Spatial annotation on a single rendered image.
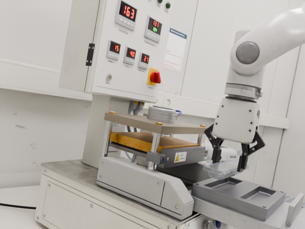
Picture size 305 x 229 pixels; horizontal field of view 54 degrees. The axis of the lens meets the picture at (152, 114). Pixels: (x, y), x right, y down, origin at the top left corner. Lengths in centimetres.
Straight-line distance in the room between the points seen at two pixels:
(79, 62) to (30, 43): 40
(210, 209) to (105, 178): 26
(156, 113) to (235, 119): 21
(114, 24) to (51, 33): 44
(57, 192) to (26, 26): 62
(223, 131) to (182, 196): 19
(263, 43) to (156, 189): 38
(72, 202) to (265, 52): 59
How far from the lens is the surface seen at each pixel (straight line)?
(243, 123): 73
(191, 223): 69
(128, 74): 91
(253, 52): 66
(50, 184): 91
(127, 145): 79
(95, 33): 82
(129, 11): 90
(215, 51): 201
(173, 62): 169
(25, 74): 116
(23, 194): 120
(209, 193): 69
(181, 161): 79
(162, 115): 81
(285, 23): 69
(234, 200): 67
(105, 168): 76
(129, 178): 72
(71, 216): 86
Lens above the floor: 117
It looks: 3 degrees down
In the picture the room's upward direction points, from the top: 10 degrees clockwise
